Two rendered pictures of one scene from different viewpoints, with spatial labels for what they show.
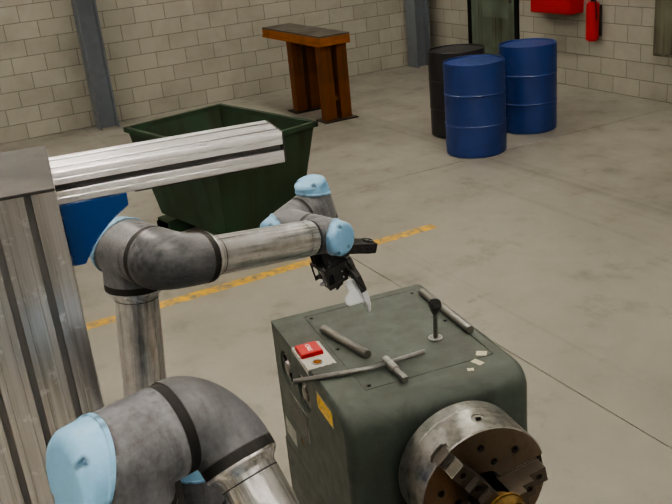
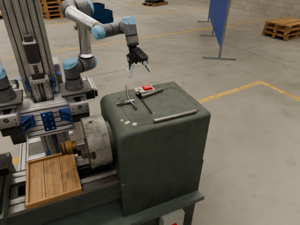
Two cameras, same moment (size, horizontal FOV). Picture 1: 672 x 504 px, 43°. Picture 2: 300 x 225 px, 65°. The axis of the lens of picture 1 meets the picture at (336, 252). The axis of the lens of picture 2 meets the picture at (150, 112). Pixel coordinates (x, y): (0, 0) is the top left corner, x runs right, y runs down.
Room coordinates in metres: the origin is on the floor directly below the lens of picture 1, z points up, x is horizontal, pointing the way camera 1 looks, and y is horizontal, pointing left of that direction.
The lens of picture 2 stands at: (1.86, -1.40, 2.03)
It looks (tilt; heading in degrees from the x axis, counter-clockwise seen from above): 33 degrees down; 85
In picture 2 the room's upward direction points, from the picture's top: 1 degrees clockwise
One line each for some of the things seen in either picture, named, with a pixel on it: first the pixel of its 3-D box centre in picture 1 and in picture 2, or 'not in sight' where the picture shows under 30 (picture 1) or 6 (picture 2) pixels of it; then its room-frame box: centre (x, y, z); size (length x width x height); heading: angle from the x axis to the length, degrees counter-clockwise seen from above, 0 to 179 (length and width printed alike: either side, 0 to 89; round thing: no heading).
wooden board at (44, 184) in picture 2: not in sight; (52, 176); (1.34, -0.35, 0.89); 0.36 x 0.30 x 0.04; 109
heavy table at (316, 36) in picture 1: (307, 70); not in sight; (10.63, 0.12, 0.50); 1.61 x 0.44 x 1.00; 26
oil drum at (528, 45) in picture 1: (527, 85); not in sight; (8.75, -2.15, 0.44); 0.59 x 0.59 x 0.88
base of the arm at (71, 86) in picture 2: not in sight; (73, 81); (1.39, 0.32, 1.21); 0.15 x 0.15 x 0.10
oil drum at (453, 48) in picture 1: (457, 91); not in sight; (8.84, -1.43, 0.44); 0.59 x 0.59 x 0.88
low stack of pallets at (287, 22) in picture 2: not in sight; (285, 28); (6.82, 6.05, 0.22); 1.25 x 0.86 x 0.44; 29
